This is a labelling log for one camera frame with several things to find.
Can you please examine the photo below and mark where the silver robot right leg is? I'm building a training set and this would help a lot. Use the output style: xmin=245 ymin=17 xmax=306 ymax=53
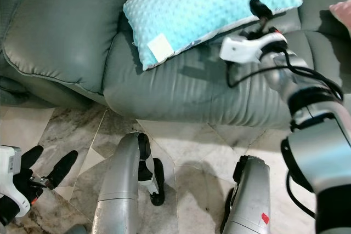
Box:
xmin=219 ymin=155 xmax=273 ymax=234

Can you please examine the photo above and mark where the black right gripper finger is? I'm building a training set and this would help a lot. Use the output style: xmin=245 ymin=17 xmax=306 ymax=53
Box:
xmin=250 ymin=0 xmax=276 ymax=20

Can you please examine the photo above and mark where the teal minky dot pillow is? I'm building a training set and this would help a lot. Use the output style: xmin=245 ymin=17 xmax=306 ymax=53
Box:
xmin=123 ymin=0 xmax=303 ymax=72

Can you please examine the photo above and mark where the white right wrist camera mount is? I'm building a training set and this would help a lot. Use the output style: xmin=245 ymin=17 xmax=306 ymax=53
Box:
xmin=219 ymin=31 xmax=289 ymax=64

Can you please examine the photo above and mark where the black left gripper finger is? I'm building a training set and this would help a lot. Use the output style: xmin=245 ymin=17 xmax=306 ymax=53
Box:
xmin=21 ymin=145 xmax=44 ymax=173
xmin=47 ymin=150 xmax=79 ymax=190

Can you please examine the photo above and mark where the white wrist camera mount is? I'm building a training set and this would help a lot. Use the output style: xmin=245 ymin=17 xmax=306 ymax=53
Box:
xmin=0 ymin=145 xmax=31 ymax=218
xmin=219 ymin=31 xmax=289 ymax=64

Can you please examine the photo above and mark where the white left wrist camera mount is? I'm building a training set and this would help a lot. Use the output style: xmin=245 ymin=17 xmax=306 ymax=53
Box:
xmin=0 ymin=145 xmax=31 ymax=218

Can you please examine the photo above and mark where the pink minky dot pillow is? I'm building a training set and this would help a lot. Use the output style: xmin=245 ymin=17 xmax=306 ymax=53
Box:
xmin=329 ymin=0 xmax=351 ymax=32

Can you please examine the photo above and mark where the silver robot leg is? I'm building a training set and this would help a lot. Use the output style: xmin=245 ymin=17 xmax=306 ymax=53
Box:
xmin=92 ymin=132 xmax=166 ymax=234
xmin=219 ymin=155 xmax=273 ymax=234

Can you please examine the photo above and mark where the silver robot left leg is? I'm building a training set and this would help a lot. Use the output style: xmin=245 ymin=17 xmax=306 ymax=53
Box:
xmin=92 ymin=132 xmax=166 ymax=234

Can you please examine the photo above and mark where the grey green leather sofa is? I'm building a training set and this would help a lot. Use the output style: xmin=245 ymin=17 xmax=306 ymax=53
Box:
xmin=0 ymin=0 xmax=351 ymax=130

